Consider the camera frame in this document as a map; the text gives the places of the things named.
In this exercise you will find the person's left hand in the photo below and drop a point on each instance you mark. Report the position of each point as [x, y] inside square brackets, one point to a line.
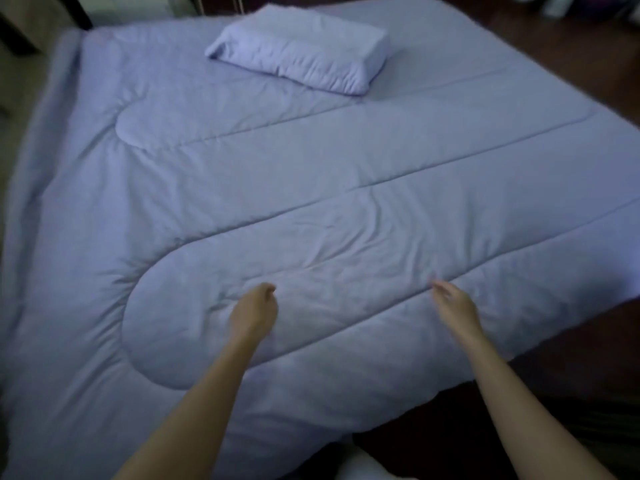
[254, 311]

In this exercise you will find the person's right hand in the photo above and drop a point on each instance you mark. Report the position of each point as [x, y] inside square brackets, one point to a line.
[457, 309]

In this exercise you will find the person's left fingers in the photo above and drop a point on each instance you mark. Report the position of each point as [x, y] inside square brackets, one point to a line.
[267, 290]

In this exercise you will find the person's right fingers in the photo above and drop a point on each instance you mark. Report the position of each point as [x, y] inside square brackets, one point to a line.
[441, 288]

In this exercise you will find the person's left forearm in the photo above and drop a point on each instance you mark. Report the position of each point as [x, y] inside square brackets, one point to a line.
[197, 414]

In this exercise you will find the person's right forearm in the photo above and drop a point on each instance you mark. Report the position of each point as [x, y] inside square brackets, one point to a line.
[525, 414]

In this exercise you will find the lavender quilted comforter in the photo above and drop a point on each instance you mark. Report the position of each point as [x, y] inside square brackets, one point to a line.
[320, 234]

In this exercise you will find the lavender pillow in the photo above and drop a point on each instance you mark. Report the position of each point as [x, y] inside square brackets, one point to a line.
[305, 47]

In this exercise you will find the dark wooden furniture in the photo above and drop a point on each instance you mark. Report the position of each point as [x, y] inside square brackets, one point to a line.
[30, 19]

